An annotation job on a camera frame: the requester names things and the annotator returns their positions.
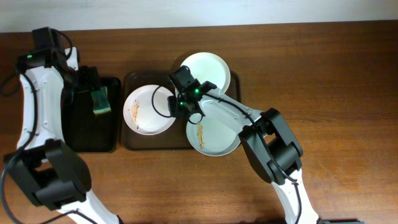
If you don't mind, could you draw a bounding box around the green yellow sponge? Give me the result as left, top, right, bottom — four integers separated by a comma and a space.
91, 86, 111, 116

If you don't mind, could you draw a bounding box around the pinkish white plate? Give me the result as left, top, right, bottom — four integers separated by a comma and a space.
123, 85, 175, 136

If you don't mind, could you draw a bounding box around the pale blue plate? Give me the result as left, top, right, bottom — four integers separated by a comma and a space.
186, 114, 241, 156

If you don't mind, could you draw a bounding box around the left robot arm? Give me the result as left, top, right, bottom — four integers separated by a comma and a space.
1, 27, 122, 223

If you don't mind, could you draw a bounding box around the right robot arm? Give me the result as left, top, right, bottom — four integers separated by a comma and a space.
168, 66, 321, 224

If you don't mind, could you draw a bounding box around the large brown tray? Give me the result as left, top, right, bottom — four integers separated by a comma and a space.
120, 70, 242, 152

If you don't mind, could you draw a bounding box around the small black tray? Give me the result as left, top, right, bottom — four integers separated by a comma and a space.
62, 77, 121, 152

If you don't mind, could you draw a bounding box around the cream white plate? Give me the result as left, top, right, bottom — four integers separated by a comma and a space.
181, 52, 231, 92

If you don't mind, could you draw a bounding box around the dark object at table edge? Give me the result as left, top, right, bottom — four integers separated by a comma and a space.
317, 219, 365, 224

